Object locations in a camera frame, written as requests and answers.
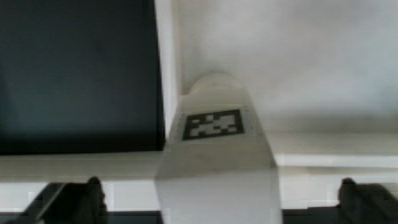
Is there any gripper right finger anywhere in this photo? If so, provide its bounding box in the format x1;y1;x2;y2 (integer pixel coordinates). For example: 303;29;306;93
338;178;398;224

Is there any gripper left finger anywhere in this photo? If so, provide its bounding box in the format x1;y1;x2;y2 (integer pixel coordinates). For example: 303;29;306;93
0;177;109;224

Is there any white table leg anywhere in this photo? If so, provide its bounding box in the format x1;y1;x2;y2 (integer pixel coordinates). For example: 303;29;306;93
155;73;283;224

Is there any white square table top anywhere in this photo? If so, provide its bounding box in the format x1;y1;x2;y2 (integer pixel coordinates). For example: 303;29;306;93
155;0;398;168

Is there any white front fence bar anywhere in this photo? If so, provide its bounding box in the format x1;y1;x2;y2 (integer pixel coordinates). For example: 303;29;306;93
0;152;398;212

